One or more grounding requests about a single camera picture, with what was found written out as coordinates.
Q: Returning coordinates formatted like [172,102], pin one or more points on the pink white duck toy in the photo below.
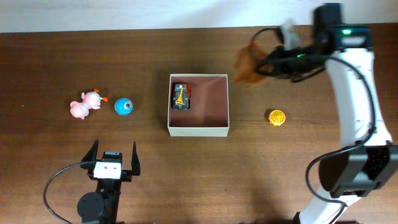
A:
[90,101]

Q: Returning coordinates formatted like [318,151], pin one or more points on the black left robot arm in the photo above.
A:
[101,206]

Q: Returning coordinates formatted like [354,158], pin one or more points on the yellow ball toy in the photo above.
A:
[277,117]

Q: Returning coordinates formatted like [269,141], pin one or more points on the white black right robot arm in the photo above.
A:
[367,157]

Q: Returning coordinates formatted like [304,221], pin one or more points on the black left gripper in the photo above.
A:
[130,173]

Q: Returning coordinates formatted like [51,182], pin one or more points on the grey toy car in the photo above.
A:
[181,97]

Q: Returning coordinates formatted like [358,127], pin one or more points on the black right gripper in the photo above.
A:
[277,65]

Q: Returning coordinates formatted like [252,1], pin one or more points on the beige cardboard box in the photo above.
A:
[208,115]

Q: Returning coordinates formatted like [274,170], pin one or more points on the blue ball toy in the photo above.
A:
[123,106]

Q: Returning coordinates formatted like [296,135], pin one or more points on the brown plush toy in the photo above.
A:
[245,64]

